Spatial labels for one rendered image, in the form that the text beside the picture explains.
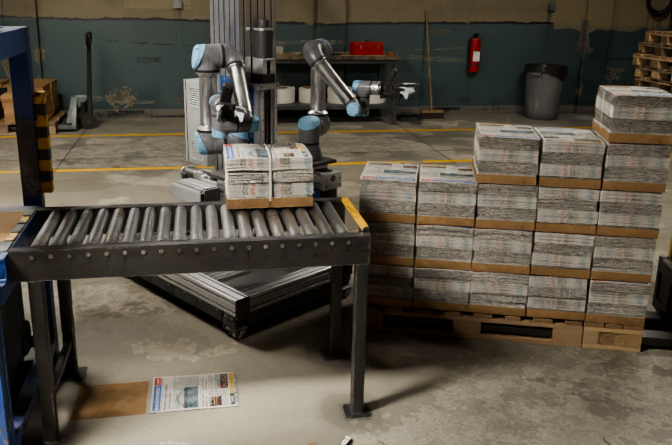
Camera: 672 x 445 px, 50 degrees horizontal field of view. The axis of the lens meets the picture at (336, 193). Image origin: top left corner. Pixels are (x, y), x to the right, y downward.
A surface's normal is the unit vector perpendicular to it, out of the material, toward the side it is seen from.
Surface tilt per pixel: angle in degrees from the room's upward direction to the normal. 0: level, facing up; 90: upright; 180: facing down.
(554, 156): 90
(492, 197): 90
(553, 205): 90
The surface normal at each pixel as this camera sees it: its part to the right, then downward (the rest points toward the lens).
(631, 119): -0.14, 0.26
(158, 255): 0.19, 0.27
